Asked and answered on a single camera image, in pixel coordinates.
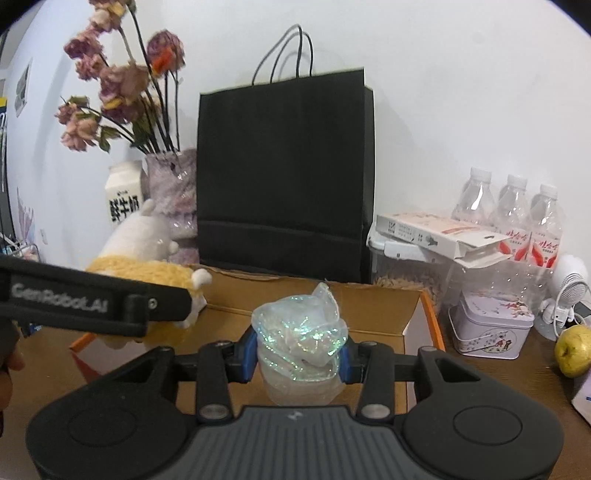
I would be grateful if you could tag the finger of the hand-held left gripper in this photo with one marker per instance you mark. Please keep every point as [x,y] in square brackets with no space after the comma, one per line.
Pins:
[166,302]

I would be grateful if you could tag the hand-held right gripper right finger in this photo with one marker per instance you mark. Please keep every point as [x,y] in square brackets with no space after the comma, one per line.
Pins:
[347,364]

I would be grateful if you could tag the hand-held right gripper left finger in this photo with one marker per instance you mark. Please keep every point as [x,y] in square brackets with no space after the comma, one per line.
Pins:
[247,357]

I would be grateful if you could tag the iridescent plastic wrap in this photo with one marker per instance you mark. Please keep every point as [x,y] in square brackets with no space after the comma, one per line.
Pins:
[298,330]

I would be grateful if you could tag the orange cardboard box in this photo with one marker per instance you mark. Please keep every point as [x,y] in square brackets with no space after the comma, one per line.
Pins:
[383,314]

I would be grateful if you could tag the white and yellow plush toy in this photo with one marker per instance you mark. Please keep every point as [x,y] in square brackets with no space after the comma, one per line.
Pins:
[138,242]

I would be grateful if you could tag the person's left hand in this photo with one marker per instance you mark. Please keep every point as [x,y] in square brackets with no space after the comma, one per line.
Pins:
[10,385]

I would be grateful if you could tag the clear plastic storage container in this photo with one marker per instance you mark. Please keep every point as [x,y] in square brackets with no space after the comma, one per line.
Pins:
[406,282]

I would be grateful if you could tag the purple glass vase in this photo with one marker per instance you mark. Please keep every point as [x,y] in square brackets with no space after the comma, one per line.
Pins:
[171,196]

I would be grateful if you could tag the white milk carton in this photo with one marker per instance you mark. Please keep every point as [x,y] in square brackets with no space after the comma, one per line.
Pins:
[122,184]

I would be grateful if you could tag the lilac tin box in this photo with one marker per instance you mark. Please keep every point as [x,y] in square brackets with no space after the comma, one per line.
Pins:
[489,323]

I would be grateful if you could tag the white flat cardboard package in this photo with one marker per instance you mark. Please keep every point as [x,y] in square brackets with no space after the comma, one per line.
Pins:
[429,230]

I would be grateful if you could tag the black paper bag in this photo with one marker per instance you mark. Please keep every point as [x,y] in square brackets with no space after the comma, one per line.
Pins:
[277,184]

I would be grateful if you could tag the dried pink roses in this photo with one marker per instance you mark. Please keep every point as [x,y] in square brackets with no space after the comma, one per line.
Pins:
[124,78]

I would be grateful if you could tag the green pear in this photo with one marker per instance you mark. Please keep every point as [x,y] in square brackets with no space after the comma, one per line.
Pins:
[575,353]

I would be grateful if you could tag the white mini fan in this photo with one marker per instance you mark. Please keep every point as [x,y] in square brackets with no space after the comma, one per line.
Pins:
[572,286]

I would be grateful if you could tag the purple tissue pack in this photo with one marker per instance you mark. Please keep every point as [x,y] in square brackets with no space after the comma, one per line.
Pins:
[584,399]

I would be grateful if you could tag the white wall socket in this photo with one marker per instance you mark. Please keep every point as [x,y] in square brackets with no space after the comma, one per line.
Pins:
[44,236]

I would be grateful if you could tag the wall picture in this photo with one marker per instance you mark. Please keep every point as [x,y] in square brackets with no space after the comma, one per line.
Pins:
[22,87]

